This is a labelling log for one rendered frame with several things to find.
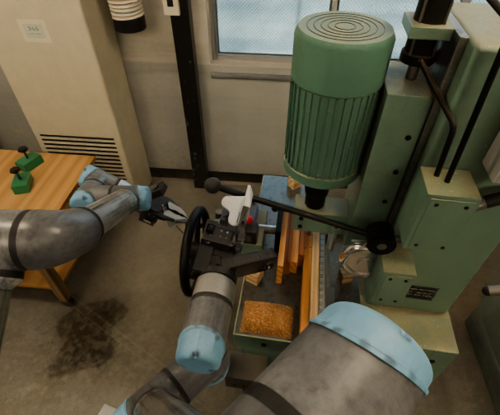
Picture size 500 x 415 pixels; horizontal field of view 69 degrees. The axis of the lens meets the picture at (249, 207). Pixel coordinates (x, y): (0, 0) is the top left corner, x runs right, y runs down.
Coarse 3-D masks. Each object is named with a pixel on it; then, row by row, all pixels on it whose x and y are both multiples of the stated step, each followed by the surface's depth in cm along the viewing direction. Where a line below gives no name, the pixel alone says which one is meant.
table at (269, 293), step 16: (272, 176) 128; (272, 192) 122; (288, 192) 122; (304, 192) 122; (272, 224) 112; (272, 240) 107; (272, 272) 99; (256, 288) 96; (272, 288) 96; (288, 288) 96; (240, 304) 92; (288, 304) 92; (240, 320) 89; (240, 336) 87; (256, 336) 86; (272, 336) 86
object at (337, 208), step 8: (296, 200) 95; (304, 200) 95; (328, 200) 95; (336, 200) 95; (344, 200) 95; (304, 208) 93; (320, 208) 93; (328, 208) 93; (336, 208) 93; (344, 208) 93; (296, 216) 93; (328, 216) 92; (336, 216) 91; (344, 216) 91; (296, 224) 96; (304, 224) 95; (312, 224) 95; (320, 224) 94; (328, 232) 96
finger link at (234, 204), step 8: (248, 192) 74; (224, 200) 73; (232, 200) 73; (240, 200) 74; (248, 200) 73; (232, 208) 73; (240, 208) 73; (232, 216) 73; (240, 216) 72; (232, 224) 73
